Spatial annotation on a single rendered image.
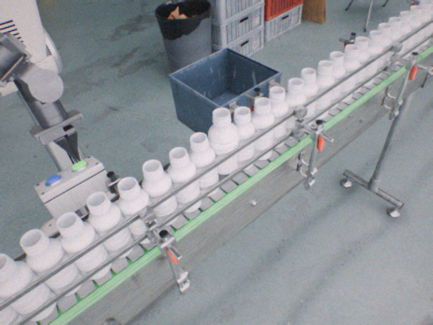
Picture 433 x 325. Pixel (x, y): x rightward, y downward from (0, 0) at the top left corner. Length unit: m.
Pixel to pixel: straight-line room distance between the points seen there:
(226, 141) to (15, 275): 0.45
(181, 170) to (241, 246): 1.25
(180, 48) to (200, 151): 2.17
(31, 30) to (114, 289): 0.71
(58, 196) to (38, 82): 0.24
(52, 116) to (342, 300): 1.50
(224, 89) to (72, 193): 1.01
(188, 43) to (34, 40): 1.84
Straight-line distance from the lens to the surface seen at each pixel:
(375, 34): 1.16
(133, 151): 2.52
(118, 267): 0.75
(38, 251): 0.65
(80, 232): 0.65
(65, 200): 0.78
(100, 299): 0.76
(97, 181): 0.78
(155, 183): 0.67
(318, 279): 1.84
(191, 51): 2.84
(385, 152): 1.92
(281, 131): 0.88
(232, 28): 3.17
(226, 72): 1.57
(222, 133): 0.72
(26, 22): 1.07
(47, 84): 0.67
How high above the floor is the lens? 1.62
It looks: 45 degrees down
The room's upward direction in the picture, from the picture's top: 6 degrees counter-clockwise
